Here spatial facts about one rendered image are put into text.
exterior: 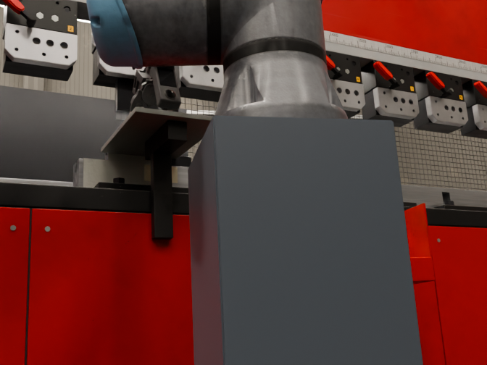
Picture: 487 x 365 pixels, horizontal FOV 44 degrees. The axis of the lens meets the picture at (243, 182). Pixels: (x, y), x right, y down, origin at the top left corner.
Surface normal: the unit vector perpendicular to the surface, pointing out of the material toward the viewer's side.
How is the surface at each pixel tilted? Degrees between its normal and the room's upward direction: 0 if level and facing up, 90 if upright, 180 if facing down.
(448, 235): 90
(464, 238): 90
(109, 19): 125
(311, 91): 72
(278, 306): 90
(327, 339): 90
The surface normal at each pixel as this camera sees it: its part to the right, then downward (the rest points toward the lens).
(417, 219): -0.96, -0.02
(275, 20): 0.00, -0.25
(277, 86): -0.06, -0.52
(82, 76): 0.22, -0.25
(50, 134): 0.45, -0.25
